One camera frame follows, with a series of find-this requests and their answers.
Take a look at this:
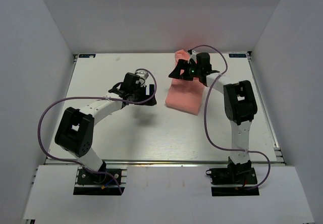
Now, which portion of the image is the pink t shirt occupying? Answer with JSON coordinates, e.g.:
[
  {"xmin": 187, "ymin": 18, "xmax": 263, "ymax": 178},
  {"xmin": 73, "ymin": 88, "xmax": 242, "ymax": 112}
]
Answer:
[{"xmin": 165, "ymin": 49, "xmax": 204, "ymax": 116}]

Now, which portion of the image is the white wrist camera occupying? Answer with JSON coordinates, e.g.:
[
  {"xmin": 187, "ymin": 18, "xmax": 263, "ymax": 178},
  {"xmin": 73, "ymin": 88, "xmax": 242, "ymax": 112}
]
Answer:
[
  {"xmin": 187, "ymin": 49, "xmax": 197, "ymax": 64},
  {"xmin": 135, "ymin": 69, "xmax": 149, "ymax": 87}
]

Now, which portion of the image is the left blue corner label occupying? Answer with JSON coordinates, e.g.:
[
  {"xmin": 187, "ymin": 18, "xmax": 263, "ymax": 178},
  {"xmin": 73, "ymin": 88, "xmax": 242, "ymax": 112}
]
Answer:
[{"xmin": 78, "ymin": 54, "xmax": 96, "ymax": 58}]

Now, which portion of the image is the blue corner label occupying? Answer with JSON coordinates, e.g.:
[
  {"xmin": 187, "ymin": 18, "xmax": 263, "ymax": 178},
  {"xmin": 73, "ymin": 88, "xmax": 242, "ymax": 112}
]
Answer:
[
  {"xmin": 78, "ymin": 54, "xmax": 96, "ymax": 58},
  {"xmin": 229, "ymin": 53, "xmax": 247, "ymax": 58}
]

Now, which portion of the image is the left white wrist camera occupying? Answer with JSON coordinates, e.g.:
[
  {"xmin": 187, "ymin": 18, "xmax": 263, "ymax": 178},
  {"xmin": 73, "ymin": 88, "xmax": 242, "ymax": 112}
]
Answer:
[{"xmin": 135, "ymin": 69, "xmax": 149, "ymax": 87}]

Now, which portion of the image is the right blue corner label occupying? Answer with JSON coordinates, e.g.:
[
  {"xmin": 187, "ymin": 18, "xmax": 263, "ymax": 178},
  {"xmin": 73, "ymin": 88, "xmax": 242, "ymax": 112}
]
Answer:
[{"xmin": 229, "ymin": 53, "xmax": 247, "ymax": 58}]

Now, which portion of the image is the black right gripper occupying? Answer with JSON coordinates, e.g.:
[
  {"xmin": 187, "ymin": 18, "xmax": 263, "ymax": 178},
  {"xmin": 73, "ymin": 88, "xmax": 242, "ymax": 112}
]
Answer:
[{"xmin": 169, "ymin": 59, "xmax": 202, "ymax": 81}]

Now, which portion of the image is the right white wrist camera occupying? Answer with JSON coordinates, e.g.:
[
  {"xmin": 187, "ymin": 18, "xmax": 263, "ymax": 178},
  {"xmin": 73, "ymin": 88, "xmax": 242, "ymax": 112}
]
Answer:
[{"xmin": 187, "ymin": 49, "xmax": 197, "ymax": 64}]

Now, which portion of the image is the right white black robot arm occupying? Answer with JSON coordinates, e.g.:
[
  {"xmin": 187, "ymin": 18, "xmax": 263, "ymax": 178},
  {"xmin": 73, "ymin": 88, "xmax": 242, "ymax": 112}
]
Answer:
[{"xmin": 169, "ymin": 50, "xmax": 257, "ymax": 183}]

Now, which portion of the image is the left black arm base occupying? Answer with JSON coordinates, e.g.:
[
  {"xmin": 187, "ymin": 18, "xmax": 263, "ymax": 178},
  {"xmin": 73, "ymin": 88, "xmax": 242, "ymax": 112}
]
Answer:
[{"xmin": 73, "ymin": 163, "xmax": 127, "ymax": 196}]

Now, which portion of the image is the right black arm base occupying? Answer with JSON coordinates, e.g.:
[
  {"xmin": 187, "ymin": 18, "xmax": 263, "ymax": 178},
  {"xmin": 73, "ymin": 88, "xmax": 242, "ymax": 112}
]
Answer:
[{"xmin": 205, "ymin": 161, "xmax": 259, "ymax": 197}]

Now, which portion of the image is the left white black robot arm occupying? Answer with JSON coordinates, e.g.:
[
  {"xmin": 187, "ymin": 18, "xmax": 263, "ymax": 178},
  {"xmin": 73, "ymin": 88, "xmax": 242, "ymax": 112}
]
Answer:
[{"xmin": 55, "ymin": 69, "xmax": 157, "ymax": 183}]

